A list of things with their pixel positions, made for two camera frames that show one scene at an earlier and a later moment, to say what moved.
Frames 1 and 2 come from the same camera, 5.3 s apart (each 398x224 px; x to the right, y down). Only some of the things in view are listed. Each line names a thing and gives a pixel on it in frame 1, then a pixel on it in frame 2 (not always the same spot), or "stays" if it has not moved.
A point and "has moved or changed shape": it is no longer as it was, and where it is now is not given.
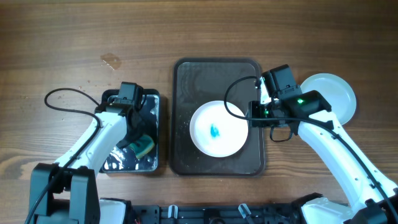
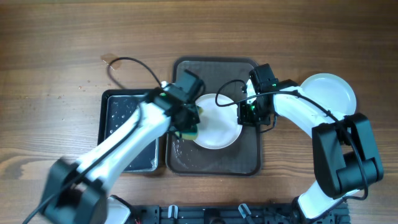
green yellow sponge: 144,145 has moved or changed shape
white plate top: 216,132 has moved or changed shape
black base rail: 155,214 stays
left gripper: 143,126 → 194,119
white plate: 336,91 stays
